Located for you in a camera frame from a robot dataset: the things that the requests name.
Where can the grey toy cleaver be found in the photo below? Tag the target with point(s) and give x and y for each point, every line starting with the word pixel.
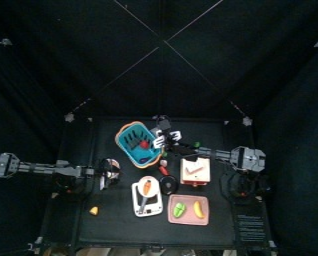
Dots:
pixel 103 183

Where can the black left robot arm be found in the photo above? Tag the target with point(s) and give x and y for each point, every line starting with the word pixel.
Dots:
pixel 42 168

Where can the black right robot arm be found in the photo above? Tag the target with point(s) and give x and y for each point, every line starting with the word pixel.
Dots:
pixel 219 154

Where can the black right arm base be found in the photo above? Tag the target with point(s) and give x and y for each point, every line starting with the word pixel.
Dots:
pixel 242 185

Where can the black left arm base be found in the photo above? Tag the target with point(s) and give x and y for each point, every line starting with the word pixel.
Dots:
pixel 70 186

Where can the red toy fruit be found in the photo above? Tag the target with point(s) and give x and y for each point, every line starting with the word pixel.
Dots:
pixel 144 144

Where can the green toy ball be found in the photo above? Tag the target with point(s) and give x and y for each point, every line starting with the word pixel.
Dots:
pixel 197 144

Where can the blue basket orange rim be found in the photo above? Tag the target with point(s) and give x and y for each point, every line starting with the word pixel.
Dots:
pixel 135 153

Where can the purple toy eggplant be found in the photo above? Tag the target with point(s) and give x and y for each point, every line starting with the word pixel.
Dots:
pixel 144 161

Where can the orange toy carrot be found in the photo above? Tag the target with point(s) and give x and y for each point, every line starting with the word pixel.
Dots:
pixel 147 187

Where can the red toy chili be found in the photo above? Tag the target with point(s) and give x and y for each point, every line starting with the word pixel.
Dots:
pixel 164 170

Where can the white and red box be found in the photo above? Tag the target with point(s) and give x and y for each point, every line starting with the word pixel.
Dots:
pixel 195 170

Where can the yellow orange toy piece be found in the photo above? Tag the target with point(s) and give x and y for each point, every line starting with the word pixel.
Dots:
pixel 94 210

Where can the white round bowl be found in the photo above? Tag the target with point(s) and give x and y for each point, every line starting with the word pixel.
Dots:
pixel 154 183

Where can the grey metal spoon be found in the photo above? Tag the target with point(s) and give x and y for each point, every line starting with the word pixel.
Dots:
pixel 143 204

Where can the white kitchen scale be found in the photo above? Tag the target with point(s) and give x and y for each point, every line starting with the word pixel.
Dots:
pixel 148 208

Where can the black round pan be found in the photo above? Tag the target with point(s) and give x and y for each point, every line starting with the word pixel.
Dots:
pixel 169 184

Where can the green toy pepper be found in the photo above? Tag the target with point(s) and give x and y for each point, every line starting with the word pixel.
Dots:
pixel 179 210

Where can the yellow toy banana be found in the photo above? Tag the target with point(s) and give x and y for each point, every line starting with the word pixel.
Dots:
pixel 198 209

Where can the pink rectangular tray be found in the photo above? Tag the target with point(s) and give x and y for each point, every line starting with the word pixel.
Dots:
pixel 189 218

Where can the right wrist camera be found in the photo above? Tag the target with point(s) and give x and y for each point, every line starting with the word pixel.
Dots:
pixel 162 123

